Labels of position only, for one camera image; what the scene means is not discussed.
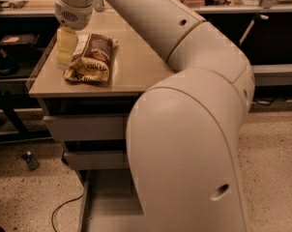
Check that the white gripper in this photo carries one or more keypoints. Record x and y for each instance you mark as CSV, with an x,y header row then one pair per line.
x,y
74,16

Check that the brown chip bag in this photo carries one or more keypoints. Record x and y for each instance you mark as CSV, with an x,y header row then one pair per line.
x,y
91,59

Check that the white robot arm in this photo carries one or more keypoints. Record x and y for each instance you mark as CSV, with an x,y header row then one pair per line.
x,y
183,132

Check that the grey drawer cabinet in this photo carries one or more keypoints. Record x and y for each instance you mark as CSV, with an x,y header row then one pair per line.
x,y
134,68

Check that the top drawer front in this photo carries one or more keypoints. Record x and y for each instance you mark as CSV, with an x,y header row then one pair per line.
x,y
86,127

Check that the middle drawer front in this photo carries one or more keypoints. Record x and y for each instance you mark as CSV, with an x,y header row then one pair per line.
x,y
97,160

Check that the open bottom drawer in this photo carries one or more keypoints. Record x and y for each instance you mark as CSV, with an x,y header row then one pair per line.
x,y
110,203

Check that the black desk lamp base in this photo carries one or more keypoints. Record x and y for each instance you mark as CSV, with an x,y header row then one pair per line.
x,y
7,64

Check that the small black floor device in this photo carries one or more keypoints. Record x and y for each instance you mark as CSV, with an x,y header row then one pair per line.
x,y
30,160

